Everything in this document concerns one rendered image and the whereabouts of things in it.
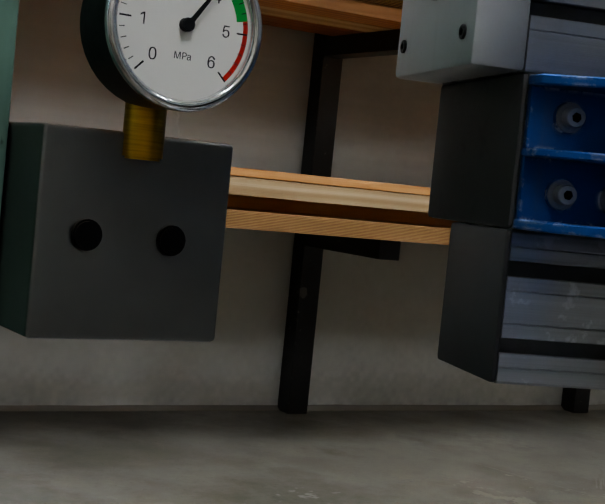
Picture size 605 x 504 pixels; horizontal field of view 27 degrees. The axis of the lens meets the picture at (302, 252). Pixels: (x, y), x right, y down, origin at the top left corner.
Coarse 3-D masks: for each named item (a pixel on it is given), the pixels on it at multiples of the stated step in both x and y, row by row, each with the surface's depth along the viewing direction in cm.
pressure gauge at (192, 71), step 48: (96, 0) 45; (144, 0) 44; (192, 0) 45; (240, 0) 46; (96, 48) 45; (144, 48) 45; (192, 48) 46; (240, 48) 47; (144, 96) 45; (192, 96) 46; (144, 144) 47
